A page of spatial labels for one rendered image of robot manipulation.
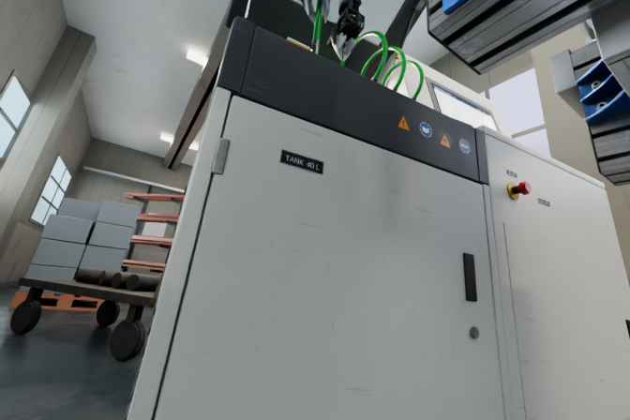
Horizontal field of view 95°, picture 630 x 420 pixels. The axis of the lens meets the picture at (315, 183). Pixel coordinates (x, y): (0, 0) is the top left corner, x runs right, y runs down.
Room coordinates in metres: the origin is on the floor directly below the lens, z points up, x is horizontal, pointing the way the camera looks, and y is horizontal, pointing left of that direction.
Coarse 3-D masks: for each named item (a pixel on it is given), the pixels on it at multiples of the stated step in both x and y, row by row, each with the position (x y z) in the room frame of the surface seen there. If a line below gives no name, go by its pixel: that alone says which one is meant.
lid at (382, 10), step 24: (240, 0) 0.84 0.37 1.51; (264, 0) 0.84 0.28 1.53; (288, 0) 0.84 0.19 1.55; (312, 0) 0.86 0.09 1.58; (336, 0) 0.86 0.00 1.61; (384, 0) 0.87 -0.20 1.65; (408, 0) 0.87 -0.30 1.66; (264, 24) 0.92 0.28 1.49; (288, 24) 0.92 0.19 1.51; (312, 24) 0.93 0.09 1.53; (384, 24) 0.96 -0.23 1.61; (360, 48) 1.03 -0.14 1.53; (360, 72) 1.13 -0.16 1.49
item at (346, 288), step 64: (256, 128) 0.44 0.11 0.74; (320, 128) 0.49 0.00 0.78; (256, 192) 0.45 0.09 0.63; (320, 192) 0.49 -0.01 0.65; (384, 192) 0.55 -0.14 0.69; (448, 192) 0.63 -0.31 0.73; (256, 256) 0.45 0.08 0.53; (320, 256) 0.50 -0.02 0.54; (384, 256) 0.56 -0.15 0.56; (448, 256) 0.63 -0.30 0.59; (192, 320) 0.42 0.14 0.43; (256, 320) 0.46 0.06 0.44; (320, 320) 0.50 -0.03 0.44; (384, 320) 0.56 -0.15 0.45; (448, 320) 0.62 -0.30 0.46; (192, 384) 0.43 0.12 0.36; (256, 384) 0.47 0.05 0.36; (320, 384) 0.51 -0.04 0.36; (384, 384) 0.56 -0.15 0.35; (448, 384) 0.62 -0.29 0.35
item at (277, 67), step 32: (256, 32) 0.42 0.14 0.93; (256, 64) 0.43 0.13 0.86; (288, 64) 0.45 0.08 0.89; (320, 64) 0.48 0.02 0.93; (256, 96) 0.43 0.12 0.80; (288, 96) 0.46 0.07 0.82; (320, 96) 0.48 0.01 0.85; (352, 96) 0.52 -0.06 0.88; (384, 96) 0.55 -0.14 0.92; (352, 128) 0.52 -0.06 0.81; (384, 128) 0.55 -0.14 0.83; (416, 128) 0.59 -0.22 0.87; (448, 128) 0.64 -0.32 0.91; (416, 160) 0.60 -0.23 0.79; (448, 160) 0.63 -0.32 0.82
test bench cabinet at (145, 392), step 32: (224, 96) 0.41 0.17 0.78; (192, 192) 0.41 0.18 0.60; (192, 224) 0.41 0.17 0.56; (192, 256) 0.43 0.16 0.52; (160, 288) 0.83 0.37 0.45; (160, 320) 0.41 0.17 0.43; (160, 352) 0.41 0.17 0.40; (160, 384) 0.43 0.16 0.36; (128, 416) 0.41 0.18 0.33; (512, 416) 0.70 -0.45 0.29
